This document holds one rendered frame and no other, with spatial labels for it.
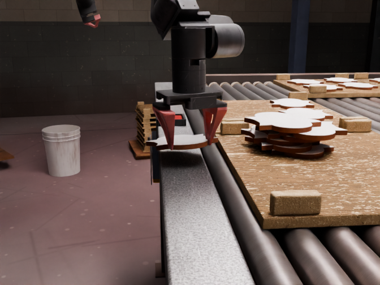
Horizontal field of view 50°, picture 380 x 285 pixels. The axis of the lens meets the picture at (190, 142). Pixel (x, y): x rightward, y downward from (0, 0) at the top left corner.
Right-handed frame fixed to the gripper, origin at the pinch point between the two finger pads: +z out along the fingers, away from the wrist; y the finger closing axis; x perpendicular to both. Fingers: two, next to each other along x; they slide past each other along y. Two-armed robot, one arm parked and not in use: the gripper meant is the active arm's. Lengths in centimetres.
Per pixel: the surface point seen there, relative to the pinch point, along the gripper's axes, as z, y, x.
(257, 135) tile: -0.5, 12.0, -2.5
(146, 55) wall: 22, 126, 505
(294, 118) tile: -3.2, 19.3, -3.4
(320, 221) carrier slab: 2.8, 5.6, -29.0
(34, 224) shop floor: 97, -34, 182
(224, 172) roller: 3.9, 3.5, -6.7
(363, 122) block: 0.7, 40.3, 1.7
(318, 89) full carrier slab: 3, 67, 52
